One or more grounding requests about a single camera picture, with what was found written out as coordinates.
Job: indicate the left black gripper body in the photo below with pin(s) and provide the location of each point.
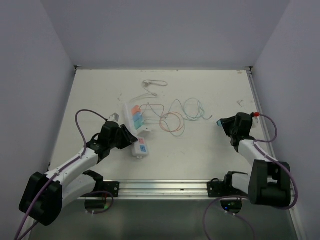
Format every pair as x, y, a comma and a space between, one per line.
120, 140

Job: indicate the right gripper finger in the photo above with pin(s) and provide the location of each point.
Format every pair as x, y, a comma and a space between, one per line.
229, 130
230, 121

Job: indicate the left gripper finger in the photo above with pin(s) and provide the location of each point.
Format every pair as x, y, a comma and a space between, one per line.
127, 134
124, 145

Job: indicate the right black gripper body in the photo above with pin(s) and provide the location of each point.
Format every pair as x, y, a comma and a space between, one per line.
234, 131

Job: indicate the white power strip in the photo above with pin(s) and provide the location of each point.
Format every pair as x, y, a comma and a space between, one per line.
139, 149

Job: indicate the teal charger plug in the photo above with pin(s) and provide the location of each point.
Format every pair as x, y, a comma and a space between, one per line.
219, 123

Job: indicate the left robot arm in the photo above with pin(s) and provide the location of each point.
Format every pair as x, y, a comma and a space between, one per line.
46, 194

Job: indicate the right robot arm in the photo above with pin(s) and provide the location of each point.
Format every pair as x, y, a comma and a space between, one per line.
269, 183

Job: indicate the green charger plug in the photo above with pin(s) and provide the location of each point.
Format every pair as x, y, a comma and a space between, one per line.
138, 124

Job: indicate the blue charger plug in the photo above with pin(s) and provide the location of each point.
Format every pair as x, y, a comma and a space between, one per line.
137, 117

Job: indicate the orange charger plug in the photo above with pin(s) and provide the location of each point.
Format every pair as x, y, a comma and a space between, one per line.
136, 109

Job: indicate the white 80W charger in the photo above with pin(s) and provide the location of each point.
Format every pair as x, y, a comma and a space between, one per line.
143, 131

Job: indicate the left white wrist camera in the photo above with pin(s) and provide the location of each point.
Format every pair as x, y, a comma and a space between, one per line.
114, 118

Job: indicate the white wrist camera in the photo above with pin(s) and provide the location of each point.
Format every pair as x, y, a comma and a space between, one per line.
255, 119
114, 118

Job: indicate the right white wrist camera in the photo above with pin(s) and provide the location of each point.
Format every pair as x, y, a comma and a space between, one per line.
255, 119

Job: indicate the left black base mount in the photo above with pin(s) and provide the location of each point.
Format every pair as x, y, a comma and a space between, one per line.
112, 187

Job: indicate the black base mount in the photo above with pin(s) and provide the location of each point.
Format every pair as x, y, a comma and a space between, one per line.
112, 187
216, 188

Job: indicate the aluminium rail frame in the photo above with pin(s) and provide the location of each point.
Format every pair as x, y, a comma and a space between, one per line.
160, 188

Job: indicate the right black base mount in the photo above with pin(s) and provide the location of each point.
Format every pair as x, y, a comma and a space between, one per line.
216, 188

